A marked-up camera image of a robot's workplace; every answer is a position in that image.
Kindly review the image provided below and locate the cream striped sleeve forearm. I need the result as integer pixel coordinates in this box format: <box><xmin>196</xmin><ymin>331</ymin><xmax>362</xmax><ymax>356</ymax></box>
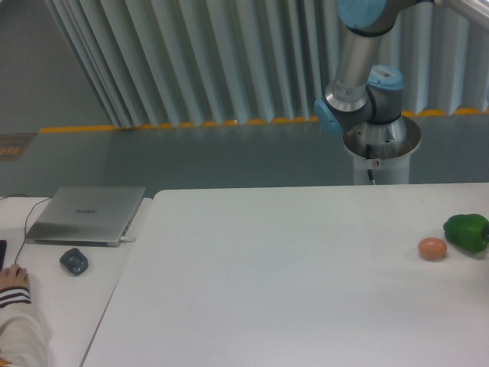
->
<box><xmin>1</xmin><ymin>286</ymin><xmax>48</xmax><ymax>366</ymax></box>

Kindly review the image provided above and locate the person's hand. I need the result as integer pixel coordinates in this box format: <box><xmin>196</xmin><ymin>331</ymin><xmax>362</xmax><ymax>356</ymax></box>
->
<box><xmin>0</xmin><ymin>264</ymin><xmax>30</xmax><ymax>292</ymax></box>

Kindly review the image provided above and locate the folding white partition screen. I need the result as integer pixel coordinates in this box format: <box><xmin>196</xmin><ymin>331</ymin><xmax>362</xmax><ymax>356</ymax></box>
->
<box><xmin>47</xmin><ymin>1</ymin><xmax>488</xmax><ymax>128</ymax></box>

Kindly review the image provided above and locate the silver closed laptop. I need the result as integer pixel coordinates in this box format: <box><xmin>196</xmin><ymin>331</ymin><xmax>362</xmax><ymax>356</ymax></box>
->
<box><xmin>26</xmin><ymin>187</ymin><xmax>145</xmax><ymax>247</ymax></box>

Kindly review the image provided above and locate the brown egg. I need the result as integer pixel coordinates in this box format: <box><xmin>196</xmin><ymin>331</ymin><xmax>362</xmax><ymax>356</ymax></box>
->
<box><xmin>418</xmin><ymin>237</ymin><xmax>447</xmax><ymax>261</ymax></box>

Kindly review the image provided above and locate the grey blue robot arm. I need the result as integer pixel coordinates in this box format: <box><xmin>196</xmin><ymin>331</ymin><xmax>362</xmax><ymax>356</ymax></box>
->
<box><xmin>314</xmin><ymin>1</ymin><xmax>488</xmax><ymax>135</ymax></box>

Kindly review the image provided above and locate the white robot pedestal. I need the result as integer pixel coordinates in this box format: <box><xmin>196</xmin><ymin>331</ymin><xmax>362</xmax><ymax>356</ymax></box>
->
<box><xmin>343</xmin><ymin>116</ymin><xmax>421</xmax><ymax>185</ymax></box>

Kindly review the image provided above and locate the black mouse cable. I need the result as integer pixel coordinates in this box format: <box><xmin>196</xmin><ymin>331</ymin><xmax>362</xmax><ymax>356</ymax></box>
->
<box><xmin>0</xmin><ymin>194</ymin><xmax>51</xmax><ymax>265</ymax></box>

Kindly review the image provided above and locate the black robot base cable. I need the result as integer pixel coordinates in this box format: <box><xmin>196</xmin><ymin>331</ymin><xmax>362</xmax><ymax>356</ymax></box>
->
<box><xmin>364</xmin><ymin>143</ymin><xmax>377</xmax><ymax>186</ymax></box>

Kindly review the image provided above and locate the black phone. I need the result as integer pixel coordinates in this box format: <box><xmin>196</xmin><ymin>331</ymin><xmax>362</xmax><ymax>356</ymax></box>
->
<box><xmin>0</xmin><ymin>239</ymin><xmax>8</xmax><ymax>270</ymax></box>

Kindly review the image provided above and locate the green bell pepper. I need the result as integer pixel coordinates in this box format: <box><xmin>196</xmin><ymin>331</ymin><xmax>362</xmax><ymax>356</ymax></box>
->
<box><xmin>443</xmin><ymin>213</ymin><xmax>488</xmax><ymax>253</ymax></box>

